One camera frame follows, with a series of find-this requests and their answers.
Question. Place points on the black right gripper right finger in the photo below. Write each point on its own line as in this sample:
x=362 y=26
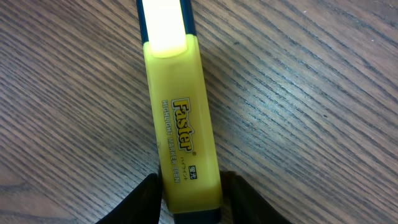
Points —
x=248 y=206

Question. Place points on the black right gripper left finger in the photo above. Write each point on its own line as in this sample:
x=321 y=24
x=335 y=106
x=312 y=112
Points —
x=141 y=206

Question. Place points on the yellow highlighter marker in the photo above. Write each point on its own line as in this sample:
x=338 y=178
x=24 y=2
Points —
x=188 y=161

